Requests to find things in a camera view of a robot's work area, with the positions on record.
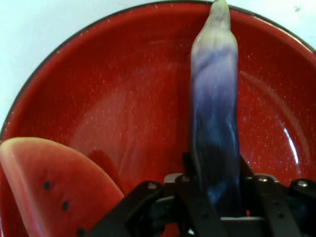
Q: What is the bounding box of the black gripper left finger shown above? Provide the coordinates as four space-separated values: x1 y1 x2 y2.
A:
84 153 231 237

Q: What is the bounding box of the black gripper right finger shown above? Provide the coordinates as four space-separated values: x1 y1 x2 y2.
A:
239 157 316 237

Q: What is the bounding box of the purple toy eggplant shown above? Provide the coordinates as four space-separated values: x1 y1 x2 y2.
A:
188 0 244 218

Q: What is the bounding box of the toy watermelon slice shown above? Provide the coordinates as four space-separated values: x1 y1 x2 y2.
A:
0 137 125 237

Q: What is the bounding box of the red enamel plate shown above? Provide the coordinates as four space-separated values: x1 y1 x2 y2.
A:
0 1 316 237

